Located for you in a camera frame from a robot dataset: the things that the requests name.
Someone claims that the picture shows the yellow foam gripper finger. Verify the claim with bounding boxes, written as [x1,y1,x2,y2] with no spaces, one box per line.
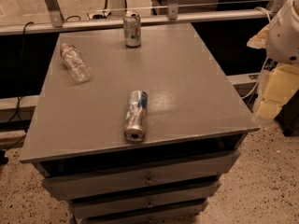
[254,63,299,120]
[247,25,269,49]

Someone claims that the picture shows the clear plastic water bottle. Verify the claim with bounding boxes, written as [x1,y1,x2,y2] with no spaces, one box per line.
[60,43,92,82]

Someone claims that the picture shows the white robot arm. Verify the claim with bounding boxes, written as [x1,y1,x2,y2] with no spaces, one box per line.
[247,0,299,119]

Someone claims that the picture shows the lying silver blue can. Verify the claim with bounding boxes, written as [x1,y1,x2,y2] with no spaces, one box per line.
[124,91,148,142]

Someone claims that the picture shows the top grey drawer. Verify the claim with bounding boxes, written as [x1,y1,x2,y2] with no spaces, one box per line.
[42,150,240,201]

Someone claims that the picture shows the grey drawer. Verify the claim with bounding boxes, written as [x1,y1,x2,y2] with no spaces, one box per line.
[82,199,207,224]
[69,178,221,218]
[42,150,240,201]

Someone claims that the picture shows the middle grey drawer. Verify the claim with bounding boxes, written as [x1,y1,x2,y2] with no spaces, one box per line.
[69,178,221,218]

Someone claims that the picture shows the bottom grey drawer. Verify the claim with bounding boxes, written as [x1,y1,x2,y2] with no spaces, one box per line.
[82,199,207,224]

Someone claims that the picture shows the white cable right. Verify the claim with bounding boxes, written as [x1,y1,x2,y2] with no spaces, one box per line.
[241,7,273,101]

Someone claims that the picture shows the metal railing frame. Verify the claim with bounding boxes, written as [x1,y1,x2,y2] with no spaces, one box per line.
[0,0,287,35]

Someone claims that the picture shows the black cable left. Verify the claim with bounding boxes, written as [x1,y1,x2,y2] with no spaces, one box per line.
[0,21,35,151]

